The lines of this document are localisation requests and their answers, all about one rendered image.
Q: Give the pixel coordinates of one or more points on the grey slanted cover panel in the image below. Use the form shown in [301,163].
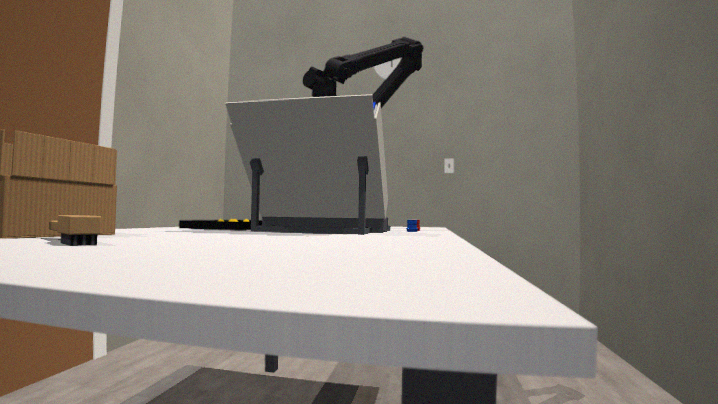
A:
[309,148]

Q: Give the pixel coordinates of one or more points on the brown cardboard box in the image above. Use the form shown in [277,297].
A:
[28,203]

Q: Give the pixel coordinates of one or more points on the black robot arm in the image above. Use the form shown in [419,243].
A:
[360,61]

